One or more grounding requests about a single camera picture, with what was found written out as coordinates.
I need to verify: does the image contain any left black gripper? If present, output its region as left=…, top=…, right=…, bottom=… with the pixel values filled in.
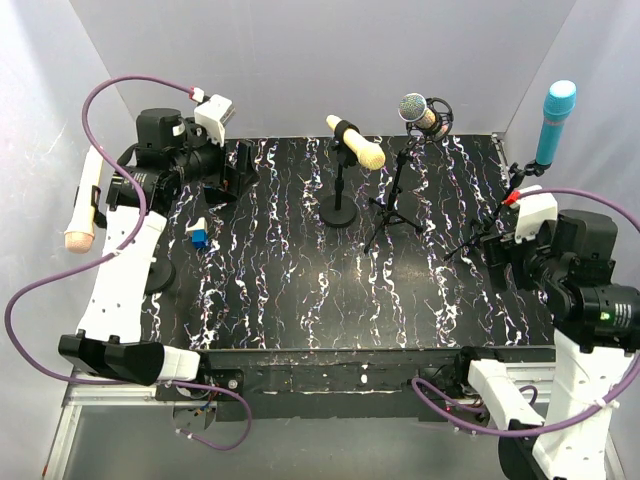
left=171, top=119, right=260, bottom=197

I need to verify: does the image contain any black round-base mic stand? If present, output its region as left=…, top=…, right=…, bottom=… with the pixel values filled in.
left=319, top=115, right=360, bottom=229

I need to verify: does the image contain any black tripod shock-mount stand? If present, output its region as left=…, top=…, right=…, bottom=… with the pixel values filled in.
left=363, top=97, right=456, bottom=255

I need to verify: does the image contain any cream yellow microphone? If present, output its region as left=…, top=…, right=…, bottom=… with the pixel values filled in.
left=326, top=115, right=386, bottom=170

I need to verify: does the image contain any glitter silver-head microphone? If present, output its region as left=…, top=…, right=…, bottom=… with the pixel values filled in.
left=398, top=93, right=440, bottom=136

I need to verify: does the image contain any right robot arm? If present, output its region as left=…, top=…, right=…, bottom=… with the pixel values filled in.
left=452, top=210, right=639, bottom=479

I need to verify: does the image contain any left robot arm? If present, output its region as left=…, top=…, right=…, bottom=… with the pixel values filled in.
left=58, top=99, right=258, bottom=400

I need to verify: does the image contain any pale pink microphone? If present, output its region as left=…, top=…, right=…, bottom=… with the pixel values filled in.
left=64, top=146, right=103, bottom=254

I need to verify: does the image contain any teal blue microphone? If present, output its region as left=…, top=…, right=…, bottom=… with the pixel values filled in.
left=535, top=80, right=577, bottom=169

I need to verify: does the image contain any blue white small box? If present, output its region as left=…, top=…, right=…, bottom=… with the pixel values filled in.
left=185, top=217, right=208, bottom=249

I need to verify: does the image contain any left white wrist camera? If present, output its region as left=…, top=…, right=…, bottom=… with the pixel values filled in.
left=194, top=94, right=235, bottom=146

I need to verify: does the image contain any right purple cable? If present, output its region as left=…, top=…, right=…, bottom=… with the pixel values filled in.
left=410, top=187, right=640, bottom=440

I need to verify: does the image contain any purple cable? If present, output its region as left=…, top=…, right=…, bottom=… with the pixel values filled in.
left=4, top=74, right=254, bottom=452
left=410, top=187, right=640, bottom=440

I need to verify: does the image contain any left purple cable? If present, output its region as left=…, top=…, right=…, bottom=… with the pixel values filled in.
left=4, top=74, right=254, bottom=452

